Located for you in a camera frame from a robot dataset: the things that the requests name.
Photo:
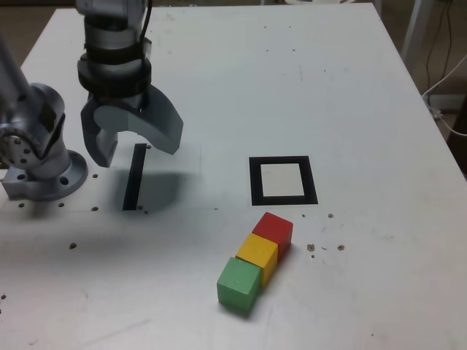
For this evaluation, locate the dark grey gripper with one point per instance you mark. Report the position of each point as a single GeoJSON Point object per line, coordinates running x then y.
{"type": "Point", "coordinates": [120, 101]}

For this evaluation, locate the red cube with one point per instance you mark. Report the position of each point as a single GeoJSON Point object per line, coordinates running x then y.
{"type": "Point", "coordinates": [271, 226]}

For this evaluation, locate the yellow cube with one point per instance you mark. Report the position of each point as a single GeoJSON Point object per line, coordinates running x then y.
{"type": "Point", "coordinates": [255, 249]}

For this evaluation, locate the green cube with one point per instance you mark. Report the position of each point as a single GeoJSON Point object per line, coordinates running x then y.
{"type": "Point", "coordinates": [237, 282]}

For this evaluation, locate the black tape square outline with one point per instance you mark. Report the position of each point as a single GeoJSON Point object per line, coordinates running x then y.
{"type": "Point", "coordinates": [255, 182]}

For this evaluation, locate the black tape strip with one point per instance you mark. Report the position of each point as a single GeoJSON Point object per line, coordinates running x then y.
{"type": "Point", "coordinates": [134, 178]}

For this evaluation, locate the white metal frame leg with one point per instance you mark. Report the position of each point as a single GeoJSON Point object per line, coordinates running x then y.
{"type": "Point", "coordinates": [414, 33]}

